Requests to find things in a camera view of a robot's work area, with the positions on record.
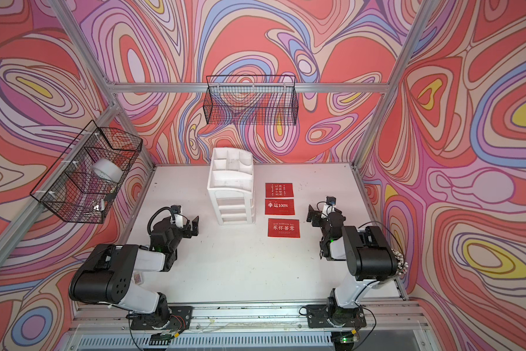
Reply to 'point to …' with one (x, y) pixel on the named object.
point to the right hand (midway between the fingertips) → (321, 210)
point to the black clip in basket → (109, 197)
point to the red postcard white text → (276, 190)
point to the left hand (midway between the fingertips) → (189, 216)
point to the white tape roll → (107, 170)
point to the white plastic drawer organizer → (231, 186)
